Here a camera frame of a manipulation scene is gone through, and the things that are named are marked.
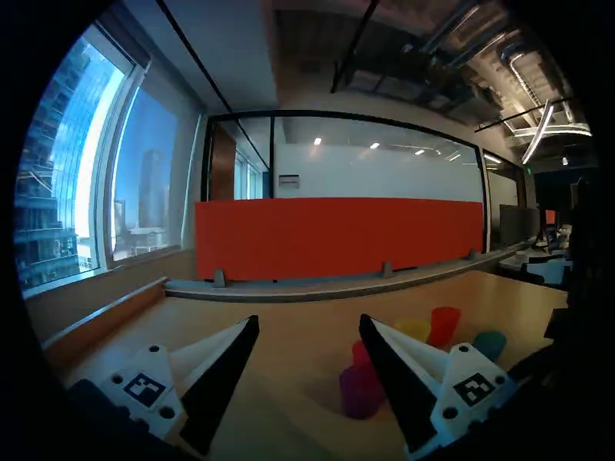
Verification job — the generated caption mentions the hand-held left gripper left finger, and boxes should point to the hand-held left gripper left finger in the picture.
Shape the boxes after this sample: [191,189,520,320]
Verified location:
[68,314,261,456]

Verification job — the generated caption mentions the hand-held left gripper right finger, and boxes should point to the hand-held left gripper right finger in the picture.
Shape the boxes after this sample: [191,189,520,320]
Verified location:
[359,313,520,460]

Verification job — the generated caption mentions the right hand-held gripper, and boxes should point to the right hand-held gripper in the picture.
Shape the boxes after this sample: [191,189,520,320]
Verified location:
[520,174,607,385]

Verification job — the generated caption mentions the yellow plastic cup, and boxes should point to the yellow plastic cup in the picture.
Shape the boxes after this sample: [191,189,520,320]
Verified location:
[394,318,431,344]

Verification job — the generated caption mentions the red plastic cup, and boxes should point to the red plastic cup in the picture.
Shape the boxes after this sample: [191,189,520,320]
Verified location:
[426,306,462,349]

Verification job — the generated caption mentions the teal plastic cup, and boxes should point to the teal plastic cup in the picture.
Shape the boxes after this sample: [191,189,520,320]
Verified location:
[472,330,507,363]

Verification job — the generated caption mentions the purple plastic cup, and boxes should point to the purple plastic cup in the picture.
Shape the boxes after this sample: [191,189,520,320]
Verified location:
[339,360,387,420]

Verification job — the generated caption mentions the pink plastic cup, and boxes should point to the pink plastic cup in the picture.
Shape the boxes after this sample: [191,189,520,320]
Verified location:
[351,339,372,368]

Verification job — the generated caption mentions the red desk screen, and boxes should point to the red desk screen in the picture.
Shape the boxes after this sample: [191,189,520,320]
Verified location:
[164,197,530,304]

